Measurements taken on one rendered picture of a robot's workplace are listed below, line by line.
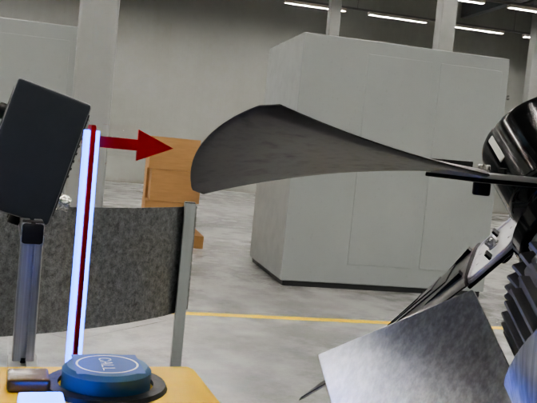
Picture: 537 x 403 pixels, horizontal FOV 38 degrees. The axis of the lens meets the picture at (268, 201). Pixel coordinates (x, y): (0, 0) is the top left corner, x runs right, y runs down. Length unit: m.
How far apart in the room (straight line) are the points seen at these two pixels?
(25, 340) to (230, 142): 0.62
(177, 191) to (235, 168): 8.14
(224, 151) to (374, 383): 0.23
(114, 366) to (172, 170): 8.46
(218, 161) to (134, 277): 2.08
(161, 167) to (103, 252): 6.20
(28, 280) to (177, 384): 0.78
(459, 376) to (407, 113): 6.58
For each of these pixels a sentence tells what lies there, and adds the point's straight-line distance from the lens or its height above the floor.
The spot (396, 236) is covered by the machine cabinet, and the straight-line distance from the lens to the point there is 7.24.
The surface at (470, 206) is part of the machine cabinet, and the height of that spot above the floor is 0.85.
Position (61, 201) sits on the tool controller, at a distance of 1.21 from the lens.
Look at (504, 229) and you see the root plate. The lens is 0.84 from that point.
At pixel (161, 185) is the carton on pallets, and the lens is 8.81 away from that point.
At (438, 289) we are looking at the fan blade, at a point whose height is 1.06.
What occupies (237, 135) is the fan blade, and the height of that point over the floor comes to 1.19.
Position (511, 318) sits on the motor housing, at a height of 1.07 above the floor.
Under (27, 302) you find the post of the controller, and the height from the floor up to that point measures 0.94.
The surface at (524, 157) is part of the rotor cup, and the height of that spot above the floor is 1.20.
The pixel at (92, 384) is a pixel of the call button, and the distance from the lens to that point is 0.35.
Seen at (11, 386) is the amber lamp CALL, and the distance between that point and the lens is 0.36.
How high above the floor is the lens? 1.19
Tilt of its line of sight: 4 degrees down
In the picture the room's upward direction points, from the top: 6 degrees clockwise
